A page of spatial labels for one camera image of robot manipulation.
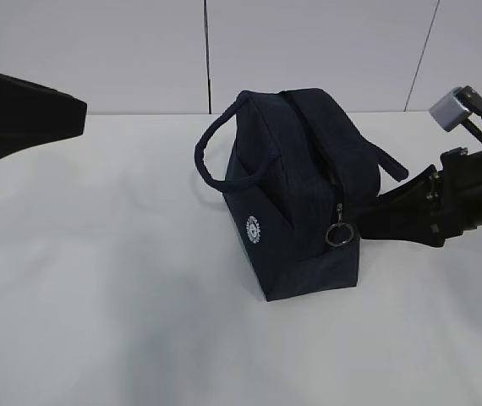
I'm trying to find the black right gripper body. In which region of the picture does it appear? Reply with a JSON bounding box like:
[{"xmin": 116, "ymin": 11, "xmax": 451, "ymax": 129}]
[{"xmin": 429, "ymin": 147, "xmax": 472, "ymax": 248}]

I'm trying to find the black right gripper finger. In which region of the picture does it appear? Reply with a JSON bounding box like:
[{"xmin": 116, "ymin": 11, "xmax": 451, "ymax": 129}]
[
  {"xmin": 361, "ymin": 165, "xmax": 438, "ymax": 219},
  {"xmin": 357, "ymin": 210, "xmax": 440, "ymax": 248}
]

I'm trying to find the silver zipper pull ring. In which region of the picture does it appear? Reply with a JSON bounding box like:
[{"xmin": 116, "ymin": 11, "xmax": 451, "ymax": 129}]
[{"xmin": 325, "ymin": 203, "xmax": 356, "ymax": 249}]

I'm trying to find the navy blue lunch bag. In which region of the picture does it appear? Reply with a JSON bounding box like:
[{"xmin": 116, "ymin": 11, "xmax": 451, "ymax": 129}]
[{"xmin": 194, "ymin": 88, "xmax": 408, "ymax": 301}]

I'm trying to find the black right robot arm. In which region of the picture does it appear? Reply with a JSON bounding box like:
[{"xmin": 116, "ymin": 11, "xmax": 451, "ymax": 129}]
[{"xmin": 357, "ymin": 148, "xmax": 482, "ymax": 248}]

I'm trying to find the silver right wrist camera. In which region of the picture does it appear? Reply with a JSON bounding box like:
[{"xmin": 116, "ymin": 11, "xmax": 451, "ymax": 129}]
[{"xmin": 429, "ymin": 85, "xmax": 482, "ymax": 144}]

